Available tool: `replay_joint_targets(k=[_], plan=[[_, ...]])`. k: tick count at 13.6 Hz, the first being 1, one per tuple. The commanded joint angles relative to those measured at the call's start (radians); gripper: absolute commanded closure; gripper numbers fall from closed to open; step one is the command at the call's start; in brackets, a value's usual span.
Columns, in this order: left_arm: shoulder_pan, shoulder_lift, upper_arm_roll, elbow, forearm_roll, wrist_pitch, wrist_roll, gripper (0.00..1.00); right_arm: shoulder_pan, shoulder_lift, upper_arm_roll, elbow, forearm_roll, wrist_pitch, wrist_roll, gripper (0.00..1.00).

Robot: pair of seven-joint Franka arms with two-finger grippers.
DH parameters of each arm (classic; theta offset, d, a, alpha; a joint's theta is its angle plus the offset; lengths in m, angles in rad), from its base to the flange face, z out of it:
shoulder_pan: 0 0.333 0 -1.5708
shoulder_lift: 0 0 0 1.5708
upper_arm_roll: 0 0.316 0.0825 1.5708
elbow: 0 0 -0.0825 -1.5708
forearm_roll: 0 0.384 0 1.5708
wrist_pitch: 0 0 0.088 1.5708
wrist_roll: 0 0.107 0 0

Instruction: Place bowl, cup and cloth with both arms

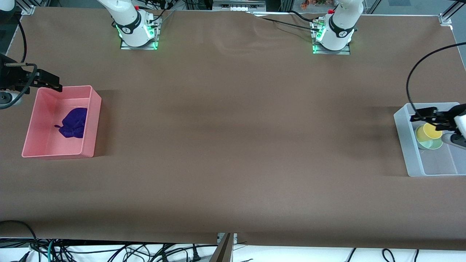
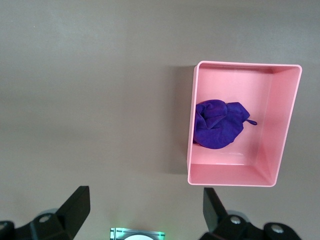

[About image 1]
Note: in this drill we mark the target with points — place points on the white table edge bracket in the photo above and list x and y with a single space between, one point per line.
235 238

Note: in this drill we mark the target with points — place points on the aluminium frame corner bracket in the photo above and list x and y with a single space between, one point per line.
28 10
446 19

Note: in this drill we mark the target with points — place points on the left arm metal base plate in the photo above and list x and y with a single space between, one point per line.
344 52

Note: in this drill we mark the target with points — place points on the orange background objects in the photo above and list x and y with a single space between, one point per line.
315 3

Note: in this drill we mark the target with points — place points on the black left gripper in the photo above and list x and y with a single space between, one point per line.
445 118

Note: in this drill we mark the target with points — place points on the white power strip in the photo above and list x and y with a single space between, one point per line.
238 5

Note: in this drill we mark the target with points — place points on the purple cloth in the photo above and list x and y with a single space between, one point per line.
74 123

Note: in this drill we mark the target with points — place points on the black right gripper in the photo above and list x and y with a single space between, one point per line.
11 77

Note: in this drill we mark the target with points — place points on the pink plastic bin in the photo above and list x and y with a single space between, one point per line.
54 145

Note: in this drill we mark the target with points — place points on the yellow plastic cup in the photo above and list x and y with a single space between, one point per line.
425 134

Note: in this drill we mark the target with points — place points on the grey table leg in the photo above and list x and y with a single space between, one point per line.
222 253

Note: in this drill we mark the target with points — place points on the pale green bowl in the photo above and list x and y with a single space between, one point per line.
433 145

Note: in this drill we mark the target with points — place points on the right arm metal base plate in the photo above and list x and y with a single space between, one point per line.
140 47

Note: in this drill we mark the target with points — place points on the clear plastic bin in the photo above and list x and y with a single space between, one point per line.
437 163

